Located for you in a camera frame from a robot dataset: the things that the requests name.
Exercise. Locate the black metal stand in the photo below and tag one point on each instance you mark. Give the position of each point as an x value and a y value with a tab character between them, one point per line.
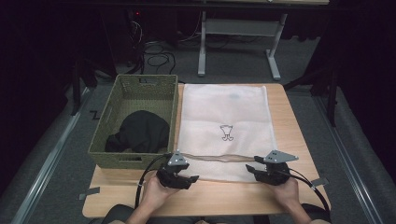
332	99
76	90

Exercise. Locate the white mesh laundry bag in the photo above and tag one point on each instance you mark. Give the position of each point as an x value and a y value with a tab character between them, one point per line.
224	105

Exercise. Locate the green woven basket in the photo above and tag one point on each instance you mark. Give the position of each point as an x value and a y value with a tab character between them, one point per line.
140	93

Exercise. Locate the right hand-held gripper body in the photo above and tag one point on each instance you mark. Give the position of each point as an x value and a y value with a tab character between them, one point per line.
274	175

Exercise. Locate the white metal desk frame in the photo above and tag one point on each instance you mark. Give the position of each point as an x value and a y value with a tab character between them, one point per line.
236	27

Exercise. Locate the grey tape strip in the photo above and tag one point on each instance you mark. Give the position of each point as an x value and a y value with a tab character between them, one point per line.
88	193
320	181

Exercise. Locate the person's left hand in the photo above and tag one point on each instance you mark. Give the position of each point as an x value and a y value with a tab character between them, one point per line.
154	196

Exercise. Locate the metal floor rail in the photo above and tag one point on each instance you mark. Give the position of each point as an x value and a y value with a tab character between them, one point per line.
46	168
345	161

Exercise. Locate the black garment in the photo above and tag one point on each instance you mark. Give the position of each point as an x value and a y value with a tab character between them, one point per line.
143	132

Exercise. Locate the person's right hand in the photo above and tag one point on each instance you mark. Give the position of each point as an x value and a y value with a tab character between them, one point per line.
288	193

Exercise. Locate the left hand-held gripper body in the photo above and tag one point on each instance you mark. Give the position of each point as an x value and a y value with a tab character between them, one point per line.
174	179

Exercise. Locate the dark device with red light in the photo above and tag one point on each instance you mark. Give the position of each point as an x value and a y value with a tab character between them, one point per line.
136	13

